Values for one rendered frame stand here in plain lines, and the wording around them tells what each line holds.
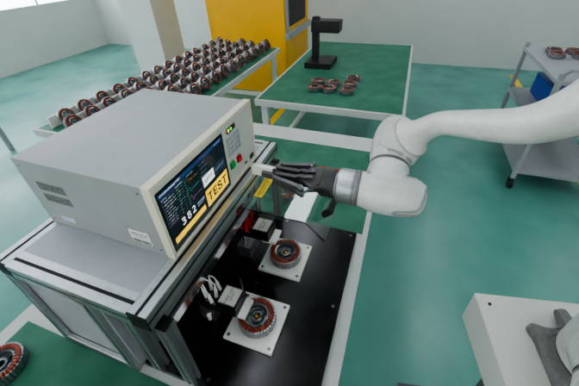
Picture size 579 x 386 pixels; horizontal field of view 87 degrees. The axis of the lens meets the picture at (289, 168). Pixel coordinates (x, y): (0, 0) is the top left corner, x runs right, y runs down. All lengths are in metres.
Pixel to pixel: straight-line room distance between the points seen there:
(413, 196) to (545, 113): 0.30
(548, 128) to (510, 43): 5.49
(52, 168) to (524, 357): 1.16
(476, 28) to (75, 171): 5.67
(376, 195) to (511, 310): 0.52
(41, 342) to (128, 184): 0.72
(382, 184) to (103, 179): 0.59
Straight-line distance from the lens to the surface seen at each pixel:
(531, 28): 6.06
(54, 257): 0.91
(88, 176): 0.73
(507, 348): 1.02
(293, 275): 1.08
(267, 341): 0.98
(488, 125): 0.63
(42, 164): 0.84
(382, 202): 0.73
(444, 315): 2.05
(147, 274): 0.76
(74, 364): 1.18
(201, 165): 0.75
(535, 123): 0.58
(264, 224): 1.05
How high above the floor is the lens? 1.67
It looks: 36 degrees down
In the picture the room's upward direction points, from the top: 3 degrees counter-clockwise
